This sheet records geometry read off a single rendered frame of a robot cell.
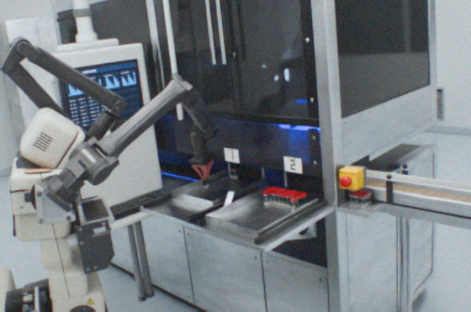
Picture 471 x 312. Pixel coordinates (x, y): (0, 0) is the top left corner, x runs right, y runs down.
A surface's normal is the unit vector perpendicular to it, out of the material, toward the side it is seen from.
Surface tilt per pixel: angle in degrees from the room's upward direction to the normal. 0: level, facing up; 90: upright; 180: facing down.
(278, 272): 90
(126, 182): 90
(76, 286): 90
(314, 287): 90
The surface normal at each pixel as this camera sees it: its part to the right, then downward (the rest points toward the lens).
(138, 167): 0.67, 0.11
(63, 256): 0.39, 0.18
